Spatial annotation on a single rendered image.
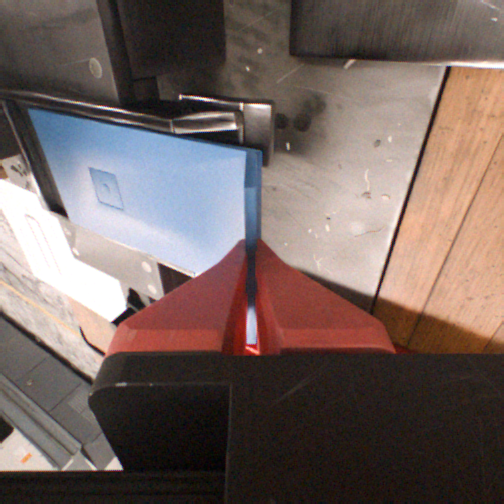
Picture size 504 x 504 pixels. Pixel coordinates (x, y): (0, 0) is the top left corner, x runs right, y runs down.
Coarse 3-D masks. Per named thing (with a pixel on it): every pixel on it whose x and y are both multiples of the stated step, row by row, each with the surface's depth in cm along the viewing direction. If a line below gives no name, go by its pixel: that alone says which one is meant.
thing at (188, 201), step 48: (48, 144) 18; (96, 144) 16; (144, 144) 14; (192, 144) 13; (96, 192) 18; (144, 192) 16; (192, 192) 14; (240, 192) 13; (144, 240) 18; (192, 240) 16
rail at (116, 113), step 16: (0, 96) 18; (16, 96) 18; (32, 96) 17; (48, 96) 16; (64, 96) 16; (80, 112) 15; (96, 112) 15; (112, 112) 14; (128, 112) 14; (144, 112) 14; (160, 112) 14; (176, 112) 14; (160, 128) 13
